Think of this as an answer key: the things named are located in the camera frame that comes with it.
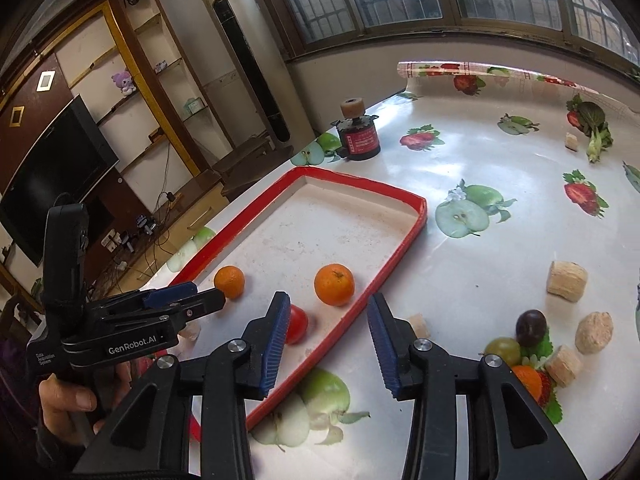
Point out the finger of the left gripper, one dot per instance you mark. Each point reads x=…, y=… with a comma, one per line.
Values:
x=138, y=300
x=148, y=326

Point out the black television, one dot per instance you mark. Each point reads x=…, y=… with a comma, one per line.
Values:
x=70, y=157

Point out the wooden stool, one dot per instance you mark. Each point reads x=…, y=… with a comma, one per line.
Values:
x=248, y=163

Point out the green grape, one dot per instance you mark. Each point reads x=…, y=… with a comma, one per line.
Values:
x=506, y=348

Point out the striped beige cake piece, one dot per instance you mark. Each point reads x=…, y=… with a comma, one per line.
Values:
x=567, y=280

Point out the barred window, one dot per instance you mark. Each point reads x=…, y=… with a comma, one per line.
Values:
x=592, y=29

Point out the round beige cake piece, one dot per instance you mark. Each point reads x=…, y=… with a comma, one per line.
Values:
x=594, y=332

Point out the tall standing air conditioner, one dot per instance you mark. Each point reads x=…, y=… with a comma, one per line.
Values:
x=257, y=58

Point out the large orange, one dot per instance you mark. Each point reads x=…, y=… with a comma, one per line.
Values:
x=334, y=285

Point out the wooden wall shelf unit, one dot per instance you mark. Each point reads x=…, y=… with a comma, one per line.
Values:
x=124, y=61

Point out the small mandarin orange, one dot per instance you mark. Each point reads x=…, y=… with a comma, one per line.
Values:
x=530, y=379

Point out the purple plush toy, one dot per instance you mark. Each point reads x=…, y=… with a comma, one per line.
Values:
x=124, y=82

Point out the dark purple plum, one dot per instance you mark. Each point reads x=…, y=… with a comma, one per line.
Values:
x=530, y=328

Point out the black red-labelled jar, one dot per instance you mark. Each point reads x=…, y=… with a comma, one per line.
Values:
x=357, y=131

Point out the red rimmed white tray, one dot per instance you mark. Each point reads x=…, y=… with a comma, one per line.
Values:
x=308, y=218

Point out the fruit print tablecloth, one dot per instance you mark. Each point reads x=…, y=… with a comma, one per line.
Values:
x=505, y=198

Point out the red cherry tomato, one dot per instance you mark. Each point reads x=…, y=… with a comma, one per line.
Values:
x=297, y=325

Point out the small beige cake cube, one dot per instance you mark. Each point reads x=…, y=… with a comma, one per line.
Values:
x=419, y=326

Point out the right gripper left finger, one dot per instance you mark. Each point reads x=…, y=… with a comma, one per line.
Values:
x=242, y=369

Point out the green leafy vegetable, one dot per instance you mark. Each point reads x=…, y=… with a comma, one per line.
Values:
x=589, y=118

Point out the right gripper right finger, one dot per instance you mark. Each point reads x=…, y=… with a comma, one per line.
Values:
x=417, y=370

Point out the person's left hand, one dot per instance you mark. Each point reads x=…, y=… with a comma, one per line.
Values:
x=60, y=401

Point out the small beige cube by vegetable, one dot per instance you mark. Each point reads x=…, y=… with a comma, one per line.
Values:
x=571, y=142

